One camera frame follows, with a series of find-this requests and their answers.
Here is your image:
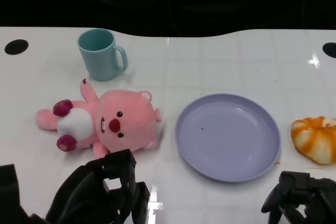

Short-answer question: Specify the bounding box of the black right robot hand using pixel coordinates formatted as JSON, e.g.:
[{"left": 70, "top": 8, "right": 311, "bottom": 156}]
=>
[{"left": 261, "top": 170, "right": 336, "bottom": 224}]

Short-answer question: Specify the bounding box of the purple plastic plate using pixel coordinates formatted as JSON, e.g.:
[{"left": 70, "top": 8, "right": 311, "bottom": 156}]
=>
[{"left": 175, "top": 93, "right": 282, "bottom": 183}]

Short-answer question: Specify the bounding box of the pink plush doll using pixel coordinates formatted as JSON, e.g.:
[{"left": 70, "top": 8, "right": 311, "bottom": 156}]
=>
[{"left": 36, "top": 78, "right": 163, "bottom": 158}]

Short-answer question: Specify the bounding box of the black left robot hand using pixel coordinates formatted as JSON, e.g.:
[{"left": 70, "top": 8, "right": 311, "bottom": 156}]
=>
[{"left": 46, "top": 148, "right": 152, "bottom": 224}]

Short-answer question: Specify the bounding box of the orange white bread toy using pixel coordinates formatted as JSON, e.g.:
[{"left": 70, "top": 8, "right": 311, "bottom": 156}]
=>
[{"left": 290, "top": 115, "right": 336, "bottom": 165}]

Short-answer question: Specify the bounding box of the black backdrop cloth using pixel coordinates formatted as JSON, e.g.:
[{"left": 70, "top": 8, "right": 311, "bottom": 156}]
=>
[{"left": 0, "top": 0, "right": 336, "bottom": 38}]

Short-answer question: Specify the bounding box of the teal plastic mug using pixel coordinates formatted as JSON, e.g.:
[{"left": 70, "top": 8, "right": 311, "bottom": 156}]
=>
[{"left": 77, "top": 28, "right": 129, "bottom": 81}]

